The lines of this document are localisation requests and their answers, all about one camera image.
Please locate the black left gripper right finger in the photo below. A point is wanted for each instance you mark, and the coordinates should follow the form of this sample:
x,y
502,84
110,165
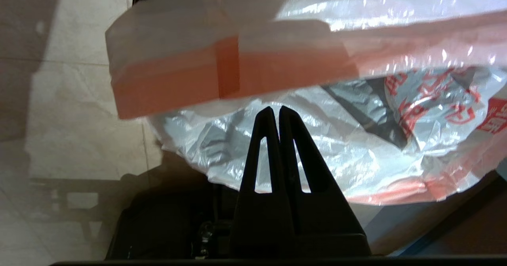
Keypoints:
x,y
324,218

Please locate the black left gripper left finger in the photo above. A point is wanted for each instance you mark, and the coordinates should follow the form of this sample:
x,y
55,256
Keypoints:
x,y
245,218

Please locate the translucent white trash bag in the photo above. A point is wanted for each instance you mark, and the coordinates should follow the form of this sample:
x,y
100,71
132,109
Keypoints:
x,y
277,60

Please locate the black robot base chassis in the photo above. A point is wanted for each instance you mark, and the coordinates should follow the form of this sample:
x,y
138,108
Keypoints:
x,y
166,218

